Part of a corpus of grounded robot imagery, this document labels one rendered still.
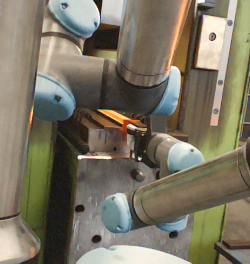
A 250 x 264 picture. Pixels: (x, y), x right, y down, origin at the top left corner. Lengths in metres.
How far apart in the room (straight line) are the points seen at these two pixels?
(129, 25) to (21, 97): 0.26
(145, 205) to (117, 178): 0.41
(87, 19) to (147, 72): 0.15
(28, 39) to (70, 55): 0.34
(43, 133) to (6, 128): 1.05
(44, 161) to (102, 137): 0.23
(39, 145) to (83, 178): 0.23
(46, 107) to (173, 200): 0.28
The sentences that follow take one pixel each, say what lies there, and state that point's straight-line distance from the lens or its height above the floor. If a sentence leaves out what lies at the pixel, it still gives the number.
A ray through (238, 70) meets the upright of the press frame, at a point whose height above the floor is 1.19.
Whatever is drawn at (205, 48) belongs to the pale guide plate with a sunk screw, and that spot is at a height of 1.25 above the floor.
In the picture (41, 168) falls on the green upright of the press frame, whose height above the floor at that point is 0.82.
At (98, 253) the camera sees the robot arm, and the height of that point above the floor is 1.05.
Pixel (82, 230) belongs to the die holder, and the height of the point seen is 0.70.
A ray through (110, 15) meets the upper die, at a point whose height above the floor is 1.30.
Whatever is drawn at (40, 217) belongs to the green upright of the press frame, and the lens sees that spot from 1.38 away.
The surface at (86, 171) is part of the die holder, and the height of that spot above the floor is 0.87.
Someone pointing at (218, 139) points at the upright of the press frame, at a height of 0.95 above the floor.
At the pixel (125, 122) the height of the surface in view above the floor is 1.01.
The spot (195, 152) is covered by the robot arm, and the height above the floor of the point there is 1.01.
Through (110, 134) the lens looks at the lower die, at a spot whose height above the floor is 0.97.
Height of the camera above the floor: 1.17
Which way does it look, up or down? 9 degrees down
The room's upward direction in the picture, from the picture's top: 7 degrees clockwise
